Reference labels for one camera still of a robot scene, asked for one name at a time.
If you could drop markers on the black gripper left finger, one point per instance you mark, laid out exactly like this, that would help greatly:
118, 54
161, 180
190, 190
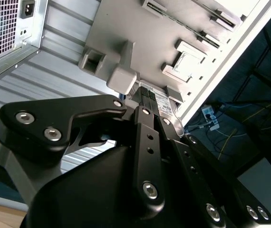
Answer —
31, 131

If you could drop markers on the hard disk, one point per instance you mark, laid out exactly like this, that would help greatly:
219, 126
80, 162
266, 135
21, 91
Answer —
165, 104

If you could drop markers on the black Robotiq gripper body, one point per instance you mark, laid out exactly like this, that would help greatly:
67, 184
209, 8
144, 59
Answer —
90, 194

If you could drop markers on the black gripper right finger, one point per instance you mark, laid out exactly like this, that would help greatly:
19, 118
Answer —
197, 180

